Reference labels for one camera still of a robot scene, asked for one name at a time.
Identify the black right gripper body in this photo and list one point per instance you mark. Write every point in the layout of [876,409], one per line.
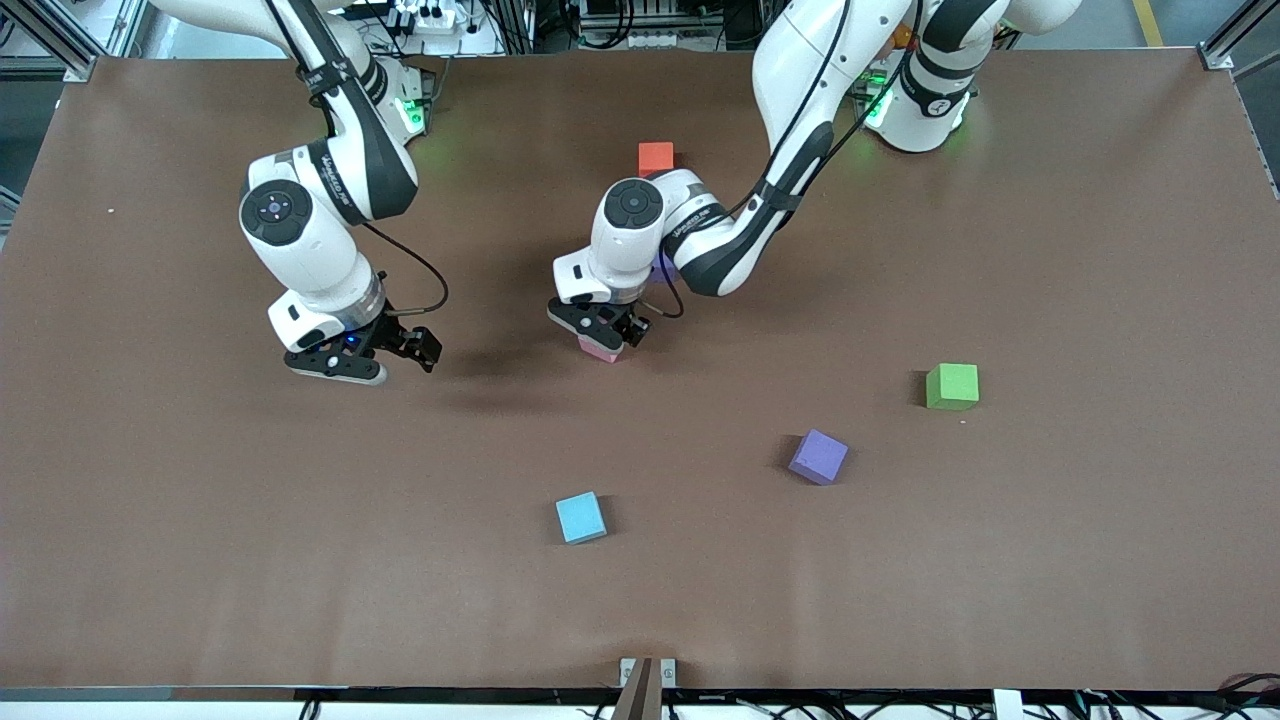
[385,334]

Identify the pink foam block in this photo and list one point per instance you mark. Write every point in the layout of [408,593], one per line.
[600,354]

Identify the purple foam block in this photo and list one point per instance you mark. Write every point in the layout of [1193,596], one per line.
[665,268]
[818,457]

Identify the orange foam block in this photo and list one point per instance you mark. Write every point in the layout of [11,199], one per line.
[656,158]

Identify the white Franka right robot arm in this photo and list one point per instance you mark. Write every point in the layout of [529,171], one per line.
[330,260]

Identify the white Franka left robot arm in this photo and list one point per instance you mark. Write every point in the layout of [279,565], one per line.
[800,60]

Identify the light blue foam block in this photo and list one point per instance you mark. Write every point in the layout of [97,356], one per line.
[581,517]

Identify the brown table cover sheet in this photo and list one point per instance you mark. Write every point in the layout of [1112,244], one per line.
[300,600]

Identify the green foam block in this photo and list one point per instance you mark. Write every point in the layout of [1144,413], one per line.
[952,386]

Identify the white power strip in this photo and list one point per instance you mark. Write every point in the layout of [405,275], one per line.
[430,15]

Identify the bag of orange items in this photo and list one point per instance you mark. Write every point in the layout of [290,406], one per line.
[903,37]

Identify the small white box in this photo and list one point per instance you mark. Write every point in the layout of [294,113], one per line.
[1008,706]

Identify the small metal bracket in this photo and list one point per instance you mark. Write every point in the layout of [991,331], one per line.
[627,672]

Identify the brown camera post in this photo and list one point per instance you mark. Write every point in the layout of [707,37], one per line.
[640,700]

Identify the aluminium frame profile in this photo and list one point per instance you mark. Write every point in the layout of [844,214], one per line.
[1218,57]
[80,68]

